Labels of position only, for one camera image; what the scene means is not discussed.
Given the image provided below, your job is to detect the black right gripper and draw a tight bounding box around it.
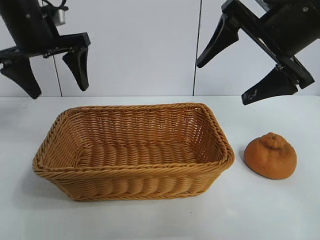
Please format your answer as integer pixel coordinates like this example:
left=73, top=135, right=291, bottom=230
left=196, top=0, right=320, bottom=106

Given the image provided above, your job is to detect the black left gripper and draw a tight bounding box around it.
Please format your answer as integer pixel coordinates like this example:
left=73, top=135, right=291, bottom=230
left=0, top=0, right=91, bottom=100

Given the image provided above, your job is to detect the bumpy orange fruit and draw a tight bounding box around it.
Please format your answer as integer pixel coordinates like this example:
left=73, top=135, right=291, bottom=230
left=243, top=132, right=298, bottom=180

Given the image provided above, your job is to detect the woven wicker basket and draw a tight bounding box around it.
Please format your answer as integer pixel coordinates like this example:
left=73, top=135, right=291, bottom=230
left=32, top=102, right=236, bottom=202

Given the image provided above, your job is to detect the silver cylindrical connector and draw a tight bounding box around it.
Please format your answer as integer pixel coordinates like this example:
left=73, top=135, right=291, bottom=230
left=53, top=8, right=68, bottom=26

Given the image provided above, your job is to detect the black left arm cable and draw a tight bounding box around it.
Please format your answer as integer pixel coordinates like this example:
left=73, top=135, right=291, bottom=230
left=41, top=0, right=70, bottom=12

